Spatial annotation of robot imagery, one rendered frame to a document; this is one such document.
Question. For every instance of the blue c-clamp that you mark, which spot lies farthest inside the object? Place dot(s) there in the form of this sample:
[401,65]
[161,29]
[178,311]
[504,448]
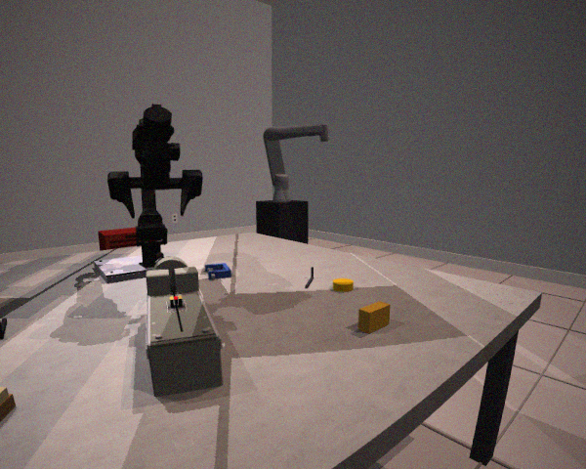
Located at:
[218,270]

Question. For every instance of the short yellow cylinder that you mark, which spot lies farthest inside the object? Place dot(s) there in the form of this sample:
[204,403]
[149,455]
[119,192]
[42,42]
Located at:
[342,284]

